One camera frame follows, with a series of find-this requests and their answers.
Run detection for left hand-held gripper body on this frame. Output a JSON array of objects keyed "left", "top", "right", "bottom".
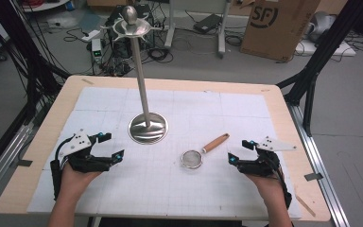
[{"left": 59, "top": 128, "right": 112, "bottom": 173}]

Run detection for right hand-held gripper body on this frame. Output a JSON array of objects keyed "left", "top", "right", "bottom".
[{"left": 237, "top": 135, "right": 298, "bottom": 178}]

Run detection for steel hook stand rack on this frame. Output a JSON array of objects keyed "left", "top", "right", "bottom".
[{"left": 100, "top": 5, "right": 169, "bottom": 146}]

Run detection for small wooden-handled mesh strainer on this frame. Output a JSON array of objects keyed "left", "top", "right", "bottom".
[{"left": 180, "top": 132, "right": 231, "bottom": 170}]

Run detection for person's left hand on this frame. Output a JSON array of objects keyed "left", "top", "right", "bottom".
[{"left": 60, "top": 162, "right": 103, "bottom": 195}]

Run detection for person's right hand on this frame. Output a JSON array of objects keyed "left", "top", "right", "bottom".
[{"left": 244, "top": 171, "right": 285, "bottom": 201}]

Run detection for thin wooden stick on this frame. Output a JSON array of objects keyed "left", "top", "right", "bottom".
[{"left": 294, "top": 193, "right": 317, "bottom": 218}]

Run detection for white grid mat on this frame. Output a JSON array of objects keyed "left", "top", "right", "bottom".
[{"left": 26, "top": 86, "right": 302, "bottom": 220}]

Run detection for white box with green light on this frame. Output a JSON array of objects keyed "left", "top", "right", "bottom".
[{"left": 91, "top": 38, "right": 104, "bottom": 64}]

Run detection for white power strip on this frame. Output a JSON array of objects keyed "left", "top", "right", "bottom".
[{"left": 80, "top": 29, "right": 104, "bottom": 44}]

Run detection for white flat board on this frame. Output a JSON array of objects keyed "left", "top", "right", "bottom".
[{"left": 294, "top": 39, "right": 357, "bottom": 58}]

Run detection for large brown cardboard box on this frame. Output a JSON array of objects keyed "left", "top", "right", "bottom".
[{"left": 239, "top": 0, "right": 321, "bottom": 62}]

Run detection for flat black device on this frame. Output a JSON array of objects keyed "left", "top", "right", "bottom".
[{"left": 193, "top": 12, "right": 223, "bottom": 35}]

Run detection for white round table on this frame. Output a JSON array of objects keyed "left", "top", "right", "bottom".
[{"left": 21, "top": 0, "right": 71, "bottom": 13}]

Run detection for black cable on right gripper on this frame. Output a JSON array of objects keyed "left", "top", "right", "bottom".
[{"left": 272, "top": 162, "right": 293, "bottom": 210}]

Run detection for aluminium rail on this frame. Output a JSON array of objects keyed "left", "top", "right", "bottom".
[
  {"left": 285, "top": 102, "right": 352, "bottom": 227},
  {"left": 0, "top": 121, "right": 36, "bottom": 207}
]

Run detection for black computer equipment with cables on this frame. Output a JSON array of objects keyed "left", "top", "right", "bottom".
[{"left": 104, "top": 5, "right": 156, "bottom": 77}]

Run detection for black frame with cable bundle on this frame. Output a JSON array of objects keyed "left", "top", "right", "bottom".
[{"left": 0, "top": 0, "right": 71, "bottom": 127}]

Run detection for white metal stand frame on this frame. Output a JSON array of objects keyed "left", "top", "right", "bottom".
[{"left": 164, "top": 0, "right": 234, "bottom": 60}]

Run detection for black metal frame struts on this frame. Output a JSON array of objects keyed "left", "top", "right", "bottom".
[{"left": 276, "top": 0, "right": 363, "bottom": 138}]

